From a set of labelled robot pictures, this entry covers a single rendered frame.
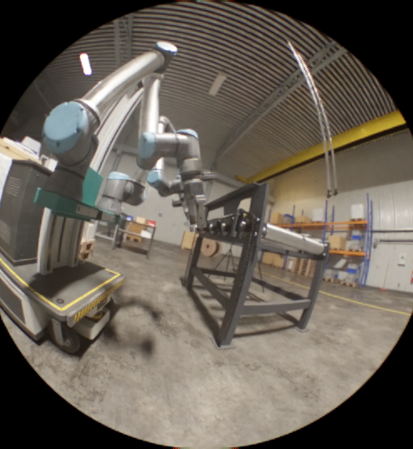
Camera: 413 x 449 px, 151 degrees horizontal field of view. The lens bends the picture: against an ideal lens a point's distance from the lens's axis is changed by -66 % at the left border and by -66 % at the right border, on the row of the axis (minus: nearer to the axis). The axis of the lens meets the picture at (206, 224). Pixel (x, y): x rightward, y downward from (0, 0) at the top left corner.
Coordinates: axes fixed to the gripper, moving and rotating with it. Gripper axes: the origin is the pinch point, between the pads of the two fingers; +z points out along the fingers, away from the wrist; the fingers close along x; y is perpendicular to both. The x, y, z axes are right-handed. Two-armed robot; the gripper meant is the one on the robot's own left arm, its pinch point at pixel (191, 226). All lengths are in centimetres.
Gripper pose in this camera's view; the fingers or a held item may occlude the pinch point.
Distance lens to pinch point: 91.8
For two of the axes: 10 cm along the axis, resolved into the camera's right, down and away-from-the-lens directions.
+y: 9.8, -1.7, 0.6
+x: -0.2, 2.2, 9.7
